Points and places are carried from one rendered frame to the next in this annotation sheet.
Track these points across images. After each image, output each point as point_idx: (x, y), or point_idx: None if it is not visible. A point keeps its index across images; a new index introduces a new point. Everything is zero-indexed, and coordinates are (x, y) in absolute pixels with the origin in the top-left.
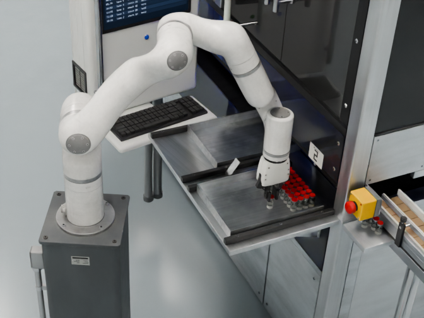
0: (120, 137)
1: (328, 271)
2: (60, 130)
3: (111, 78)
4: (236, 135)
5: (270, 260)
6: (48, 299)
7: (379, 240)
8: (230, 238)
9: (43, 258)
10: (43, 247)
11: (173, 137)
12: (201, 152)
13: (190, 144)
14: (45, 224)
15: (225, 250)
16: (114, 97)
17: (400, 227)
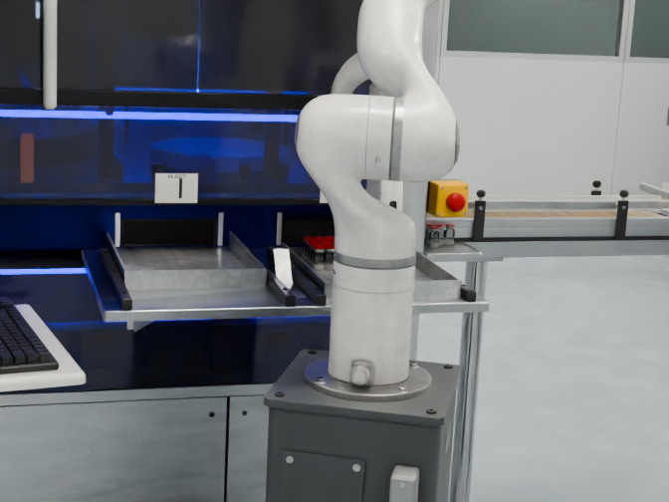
0: (49, 362)
1: None
2: (432, 127)
3: (399, 20)
4: (161, 267)
5: (236, 490)
6: None
7: (465, 246)
8: (469, 289)
9: (426, 475)
10: (438, 436)
11: (137, 298)
12: (201, 289)
13: (168, 292)
14: (384, 410)
15: (475, 311)
16: (421, 49)
17: (482, 206)
